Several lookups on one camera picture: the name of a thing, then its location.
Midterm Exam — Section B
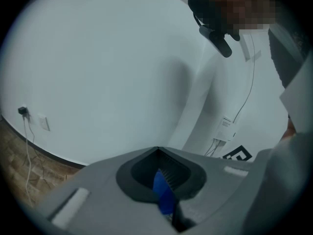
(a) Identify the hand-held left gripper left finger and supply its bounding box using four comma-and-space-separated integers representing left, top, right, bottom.
36, 146, 173, 235

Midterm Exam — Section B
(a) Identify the white adapter cable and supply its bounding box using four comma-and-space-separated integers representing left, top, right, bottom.
22, 115, 34, 203

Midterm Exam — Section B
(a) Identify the white wall socket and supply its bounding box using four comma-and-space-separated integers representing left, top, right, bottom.
38, 115, 51, 132

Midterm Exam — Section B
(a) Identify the person's black shirt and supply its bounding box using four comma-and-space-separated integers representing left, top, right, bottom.
268, 25, 308, 89

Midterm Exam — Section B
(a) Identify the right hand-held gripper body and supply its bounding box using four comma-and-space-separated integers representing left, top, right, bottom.
221, 145, 254, 163

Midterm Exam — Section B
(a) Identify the bundle of white cables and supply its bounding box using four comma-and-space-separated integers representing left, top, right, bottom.
204, 140, 224, 158

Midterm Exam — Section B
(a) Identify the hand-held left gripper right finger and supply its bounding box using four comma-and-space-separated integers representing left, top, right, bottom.
158, 146, 255, 235

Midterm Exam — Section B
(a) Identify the blue cloth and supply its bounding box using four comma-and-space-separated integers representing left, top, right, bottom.
153, 169, 176, 215

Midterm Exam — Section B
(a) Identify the small white wall box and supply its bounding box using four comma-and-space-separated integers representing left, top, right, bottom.
241, 34, 262, 62

